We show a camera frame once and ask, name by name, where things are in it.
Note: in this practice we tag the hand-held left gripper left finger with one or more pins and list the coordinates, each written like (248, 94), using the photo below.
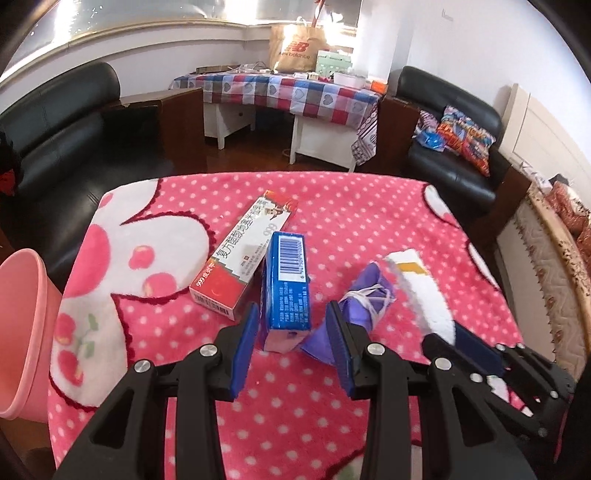
(244, 355)

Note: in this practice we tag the dark flat box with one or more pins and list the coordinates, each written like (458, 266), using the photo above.
(212, 69)

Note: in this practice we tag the blue shiny packet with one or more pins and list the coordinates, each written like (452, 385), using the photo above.
(429, 140)

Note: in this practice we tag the white container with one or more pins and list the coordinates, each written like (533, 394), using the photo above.
(350, 79)

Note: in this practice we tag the striped packet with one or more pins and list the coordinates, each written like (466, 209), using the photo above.
(428, 121)

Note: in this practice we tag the blue barcode carton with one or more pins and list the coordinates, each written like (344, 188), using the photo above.
(286, 286)

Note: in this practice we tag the black leather armchair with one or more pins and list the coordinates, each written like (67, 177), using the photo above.
(443, 87)

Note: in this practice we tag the purple face mask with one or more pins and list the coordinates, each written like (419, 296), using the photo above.
(364, 286)

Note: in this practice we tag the pink printed blanket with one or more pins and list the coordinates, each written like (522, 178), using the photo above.
(351, 207)

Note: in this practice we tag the white table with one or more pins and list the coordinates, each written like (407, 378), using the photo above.
(323, 143)

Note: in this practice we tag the brown paper bag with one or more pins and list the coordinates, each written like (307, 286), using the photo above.
(295, 46)

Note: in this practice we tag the red floral quilt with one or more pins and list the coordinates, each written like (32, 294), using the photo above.
(572, 217)

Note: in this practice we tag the white towel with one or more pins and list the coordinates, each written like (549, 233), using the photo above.
(425, 295)

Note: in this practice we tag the red cloth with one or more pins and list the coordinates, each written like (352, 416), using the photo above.
(7, 181)

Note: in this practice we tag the pink plastic bin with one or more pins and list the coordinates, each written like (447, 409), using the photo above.
(23, 332)

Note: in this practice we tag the window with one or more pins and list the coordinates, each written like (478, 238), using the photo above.
(184, 18)

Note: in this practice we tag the wooden side table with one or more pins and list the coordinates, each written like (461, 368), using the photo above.
(392, 134)
(171, 124)

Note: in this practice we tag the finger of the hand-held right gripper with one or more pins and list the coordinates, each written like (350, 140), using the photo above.
(480, 350)
(438, 344)

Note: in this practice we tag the long red white carton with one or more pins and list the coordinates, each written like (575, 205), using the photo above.
(244, 249)

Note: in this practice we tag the beige quilted bed cover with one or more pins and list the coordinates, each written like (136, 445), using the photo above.
(535, 258)

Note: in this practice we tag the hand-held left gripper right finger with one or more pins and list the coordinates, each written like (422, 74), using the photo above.
(341, 350)

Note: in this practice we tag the orange packet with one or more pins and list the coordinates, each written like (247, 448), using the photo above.
(378, 86)

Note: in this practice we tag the colourful printed cushion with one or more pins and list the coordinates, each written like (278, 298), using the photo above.
(466, 138)

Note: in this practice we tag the long black leather sofa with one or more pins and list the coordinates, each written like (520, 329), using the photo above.
(60, 138)

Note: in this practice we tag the cream wooden bed board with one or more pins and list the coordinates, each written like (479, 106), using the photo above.
(540, 138)

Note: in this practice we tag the green box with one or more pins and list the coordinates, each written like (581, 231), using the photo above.
(333, 64)

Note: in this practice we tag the checkered cloth table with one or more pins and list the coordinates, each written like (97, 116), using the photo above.
(295, 92)

